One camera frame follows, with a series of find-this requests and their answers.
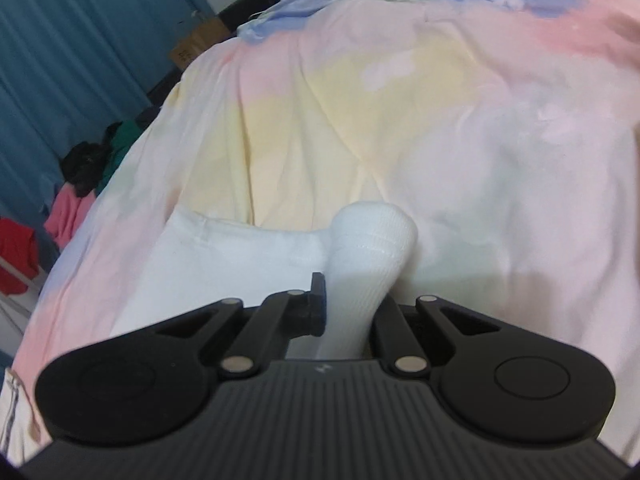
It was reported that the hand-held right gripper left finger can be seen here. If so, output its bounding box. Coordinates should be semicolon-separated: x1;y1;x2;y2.
155;272;328;379

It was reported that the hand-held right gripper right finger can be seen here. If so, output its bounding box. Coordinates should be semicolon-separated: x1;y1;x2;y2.
369;294;501;377

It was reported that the white knit garment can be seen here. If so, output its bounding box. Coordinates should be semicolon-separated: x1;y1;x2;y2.
109;201;420;361

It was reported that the pastel tie-dye blanket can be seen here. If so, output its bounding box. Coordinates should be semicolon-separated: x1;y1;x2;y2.
0;0;640;461

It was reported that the green cloth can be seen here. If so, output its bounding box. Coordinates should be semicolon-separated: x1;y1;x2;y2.
95;120;151;196

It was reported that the black cloth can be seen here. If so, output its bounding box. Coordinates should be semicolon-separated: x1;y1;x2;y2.
59;142;108;196

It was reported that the cardboard box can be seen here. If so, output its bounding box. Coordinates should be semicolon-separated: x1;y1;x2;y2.
170;15;233;71

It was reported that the red cloth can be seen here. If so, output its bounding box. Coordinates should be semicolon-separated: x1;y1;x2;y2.
0;217;41;296

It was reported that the wide blue curtain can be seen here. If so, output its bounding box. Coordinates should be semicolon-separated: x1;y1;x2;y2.
0;0;216;311

